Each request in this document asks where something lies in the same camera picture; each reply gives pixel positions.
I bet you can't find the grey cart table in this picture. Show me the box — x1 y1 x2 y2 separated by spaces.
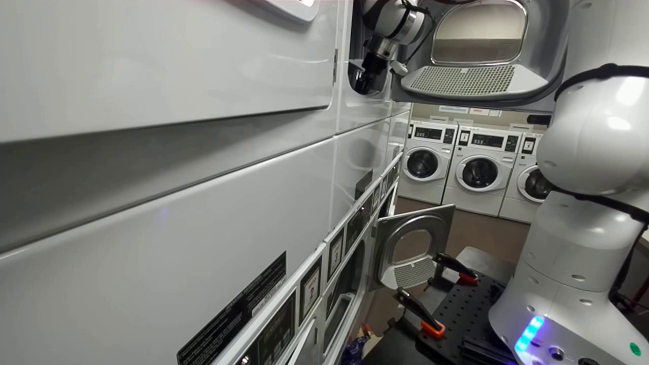
452 244 518 289

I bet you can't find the small grey dryer door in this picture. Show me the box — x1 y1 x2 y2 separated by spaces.
373 203 458 295

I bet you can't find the black pegboard plate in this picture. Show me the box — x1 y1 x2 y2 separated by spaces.
377 271 520 365

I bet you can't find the large white dryer door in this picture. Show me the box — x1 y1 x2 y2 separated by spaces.
390 0 593 110

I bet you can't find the white front-load washer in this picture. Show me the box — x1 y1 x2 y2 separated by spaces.
443 124 528 220
498 130 556 227
397 118 462 208

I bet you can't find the blue patterned cloth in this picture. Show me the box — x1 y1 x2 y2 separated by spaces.
338 325 386 365

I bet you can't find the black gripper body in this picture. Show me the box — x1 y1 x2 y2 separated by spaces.
350 52 390 98

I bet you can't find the black clamp orange handle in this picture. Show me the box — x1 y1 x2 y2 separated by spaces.
426 252 482 295
391 287 450 341

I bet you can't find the white washing machine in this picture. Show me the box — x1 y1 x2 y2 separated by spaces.
323 0 411 365

